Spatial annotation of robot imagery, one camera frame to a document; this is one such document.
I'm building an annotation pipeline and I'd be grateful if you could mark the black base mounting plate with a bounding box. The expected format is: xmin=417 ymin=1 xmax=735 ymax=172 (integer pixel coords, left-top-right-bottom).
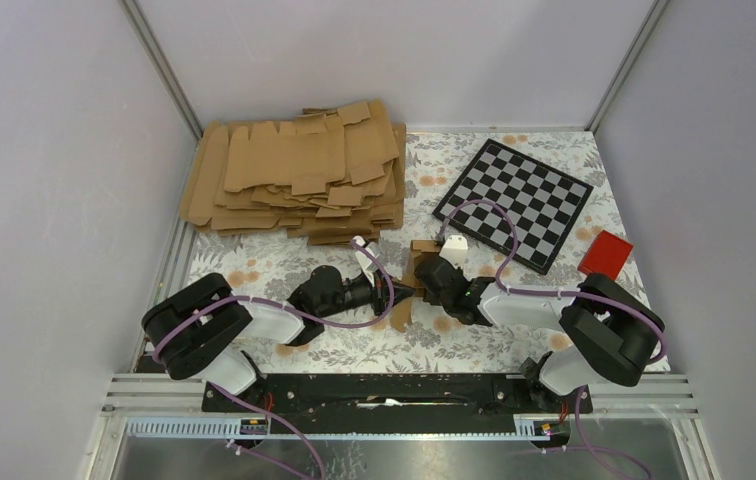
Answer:
xmin=239 ymin=373 xmax=593 ymax=432

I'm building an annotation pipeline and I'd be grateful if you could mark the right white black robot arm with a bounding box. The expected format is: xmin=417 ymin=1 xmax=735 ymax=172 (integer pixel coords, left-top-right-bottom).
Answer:
xmin=414 ymin=256 xmax=666 ymax=412

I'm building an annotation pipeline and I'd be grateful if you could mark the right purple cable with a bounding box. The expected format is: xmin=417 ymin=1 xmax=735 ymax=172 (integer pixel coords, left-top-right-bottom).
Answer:
xmin=436 ymin=198 xmax=669 ymax=480

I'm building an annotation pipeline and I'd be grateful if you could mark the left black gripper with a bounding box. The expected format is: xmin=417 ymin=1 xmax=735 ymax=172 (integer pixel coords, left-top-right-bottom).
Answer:
xmin=319 ymin=268 xmax=416 ymax=319

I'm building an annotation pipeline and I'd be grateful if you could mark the brown cardboard box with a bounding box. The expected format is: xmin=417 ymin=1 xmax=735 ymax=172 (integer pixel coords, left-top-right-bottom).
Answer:
xmin=390 ymin=240 xmax=441 ymax=333

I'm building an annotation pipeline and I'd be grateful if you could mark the slotted grey cable duct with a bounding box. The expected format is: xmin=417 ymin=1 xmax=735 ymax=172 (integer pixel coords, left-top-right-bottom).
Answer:
xmin=126 ymin=416 xmax=552 ymax=441

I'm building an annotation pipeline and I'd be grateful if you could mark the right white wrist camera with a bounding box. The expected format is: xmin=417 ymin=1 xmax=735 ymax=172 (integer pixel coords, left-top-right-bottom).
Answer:
xmin=439 ymin=234 xmax=469 ymax=268

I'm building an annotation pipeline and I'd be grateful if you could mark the red box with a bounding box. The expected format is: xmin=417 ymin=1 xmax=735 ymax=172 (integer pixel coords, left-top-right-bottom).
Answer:
xmin=577 ymin=230 xmax=634 ymax=280

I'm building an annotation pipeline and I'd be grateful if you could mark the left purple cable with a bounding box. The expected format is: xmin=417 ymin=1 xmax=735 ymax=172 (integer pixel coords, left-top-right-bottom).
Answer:
xmin=151 ymin=237 xmax=396 ymax=480

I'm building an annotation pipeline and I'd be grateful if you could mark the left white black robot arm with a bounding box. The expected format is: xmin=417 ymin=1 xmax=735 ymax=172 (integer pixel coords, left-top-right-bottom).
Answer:
xmin=141 ymin=266 xmax=415 ymax=411

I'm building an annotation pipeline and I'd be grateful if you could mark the purple cable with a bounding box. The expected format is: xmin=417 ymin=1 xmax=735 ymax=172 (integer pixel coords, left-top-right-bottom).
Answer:
xmin=151 ymin=237 xmax=396 ymax=480
xmin=436 ymin=198 xmax=669 ymax=480

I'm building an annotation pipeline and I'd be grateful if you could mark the black white checkerboard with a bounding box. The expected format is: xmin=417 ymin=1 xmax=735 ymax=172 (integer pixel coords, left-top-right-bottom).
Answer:
xmin=432 ymin=139 xmax=593 ymax=275

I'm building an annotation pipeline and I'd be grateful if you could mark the stack of flat cardboard boxes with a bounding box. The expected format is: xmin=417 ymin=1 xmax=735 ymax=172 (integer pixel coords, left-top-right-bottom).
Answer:
xmin=179 ymin=99 xmax=406 ymax=245

